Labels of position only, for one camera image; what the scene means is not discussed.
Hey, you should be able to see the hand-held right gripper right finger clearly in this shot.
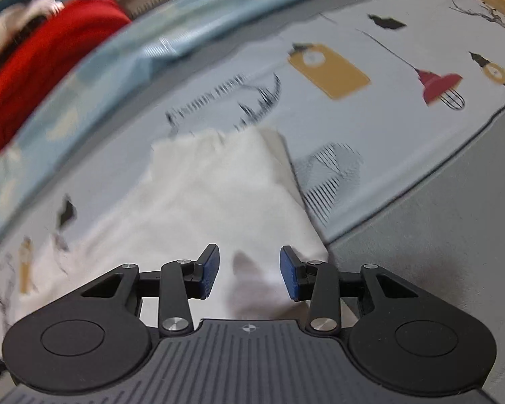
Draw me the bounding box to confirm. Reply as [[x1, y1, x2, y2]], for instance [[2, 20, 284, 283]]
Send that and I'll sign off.
[[280, 245, 424, 334]]

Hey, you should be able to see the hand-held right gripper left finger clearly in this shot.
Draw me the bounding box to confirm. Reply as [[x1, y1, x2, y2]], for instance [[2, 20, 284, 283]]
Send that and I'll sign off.
[[81, 243, 221, 338]]

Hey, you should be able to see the white t-shirt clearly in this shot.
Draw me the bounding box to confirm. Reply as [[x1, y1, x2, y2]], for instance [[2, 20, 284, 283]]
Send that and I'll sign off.
[[16, 127, 331, 330]]

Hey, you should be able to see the grey printed bed sheet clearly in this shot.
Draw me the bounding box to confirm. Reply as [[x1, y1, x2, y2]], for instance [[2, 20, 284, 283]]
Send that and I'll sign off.
[[0, 0, 505, 404]]

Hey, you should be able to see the light blue patterned sheet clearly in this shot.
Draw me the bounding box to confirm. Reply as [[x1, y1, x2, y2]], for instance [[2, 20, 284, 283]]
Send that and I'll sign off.
[[0, 0, 418, 254]]

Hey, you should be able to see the red folded quilt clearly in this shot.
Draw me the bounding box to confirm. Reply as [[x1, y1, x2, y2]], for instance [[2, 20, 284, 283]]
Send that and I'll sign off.
[[0, 0, 132, 155]]

